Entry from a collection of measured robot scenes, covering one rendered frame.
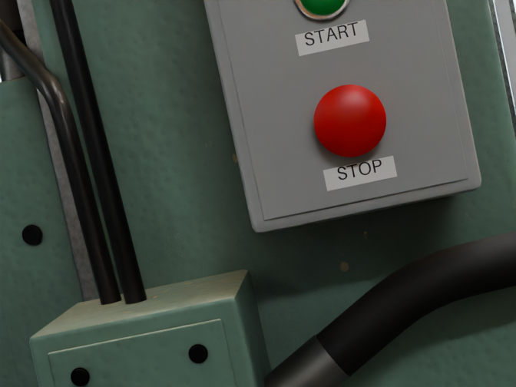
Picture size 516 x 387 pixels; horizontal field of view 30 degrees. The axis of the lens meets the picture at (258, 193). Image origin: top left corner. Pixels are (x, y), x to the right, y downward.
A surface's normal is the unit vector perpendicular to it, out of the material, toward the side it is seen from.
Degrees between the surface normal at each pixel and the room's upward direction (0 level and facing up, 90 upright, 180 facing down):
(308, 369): 70
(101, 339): 90
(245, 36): 90
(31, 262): 90
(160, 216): 90
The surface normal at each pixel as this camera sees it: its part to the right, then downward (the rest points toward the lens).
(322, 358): -0.25, -0.24
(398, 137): -0.06, 0.07
